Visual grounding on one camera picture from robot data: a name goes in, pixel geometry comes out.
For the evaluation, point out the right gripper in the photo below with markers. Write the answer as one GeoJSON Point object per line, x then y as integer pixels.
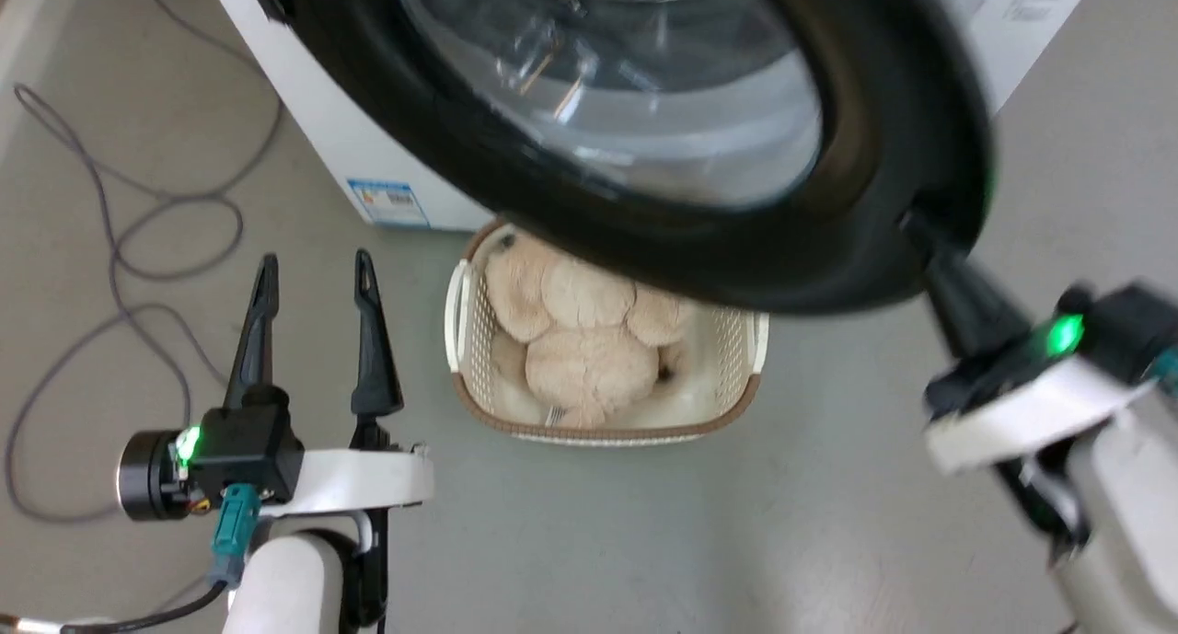
{"type": "Point", "coordinates": [1031, 413]}

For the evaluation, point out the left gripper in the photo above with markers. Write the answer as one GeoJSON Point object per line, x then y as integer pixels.
{"type": "Point", "coordinates": [350, 479]}

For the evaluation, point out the black round glass washer door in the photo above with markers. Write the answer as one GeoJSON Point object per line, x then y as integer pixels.
{"type": "Point", "coordinates": [423, 100]}

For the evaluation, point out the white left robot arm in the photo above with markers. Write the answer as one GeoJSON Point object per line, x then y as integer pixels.
{"type": "Point", "coordinates": [285, 588]}

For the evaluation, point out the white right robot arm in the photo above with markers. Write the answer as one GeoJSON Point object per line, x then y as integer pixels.
{"type": "Point", "coordinates": [1132, 524]}

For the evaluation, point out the white front-load washing machine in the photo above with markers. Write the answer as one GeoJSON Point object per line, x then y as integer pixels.
{"type": "Point", "coordinates": [313, 109]}

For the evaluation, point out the blue energy label sticker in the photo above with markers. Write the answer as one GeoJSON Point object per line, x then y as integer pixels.
{"type": "Point", "coordinates": [388, 201]}

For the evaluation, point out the white and brown laundry basket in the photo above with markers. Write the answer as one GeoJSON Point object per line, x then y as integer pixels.
{"type": "Point", "coordinates": [736, 363]}

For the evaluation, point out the beige plush teddy bear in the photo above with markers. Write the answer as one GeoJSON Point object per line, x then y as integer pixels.
{"type": "Point", "coordinates": [580, 358]}

